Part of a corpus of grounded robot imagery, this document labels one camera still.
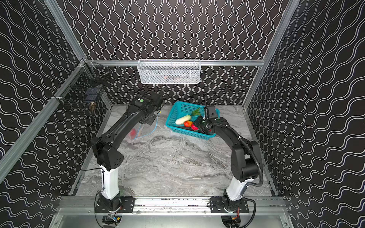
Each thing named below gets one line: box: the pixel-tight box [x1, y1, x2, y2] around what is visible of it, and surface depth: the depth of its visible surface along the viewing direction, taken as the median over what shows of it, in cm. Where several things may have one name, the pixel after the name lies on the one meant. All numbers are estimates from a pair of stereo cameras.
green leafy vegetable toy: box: [190, 107, 201, 117], surface depth 112 cm
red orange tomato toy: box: [183, 120, 193, 128], surface depth 106 cm
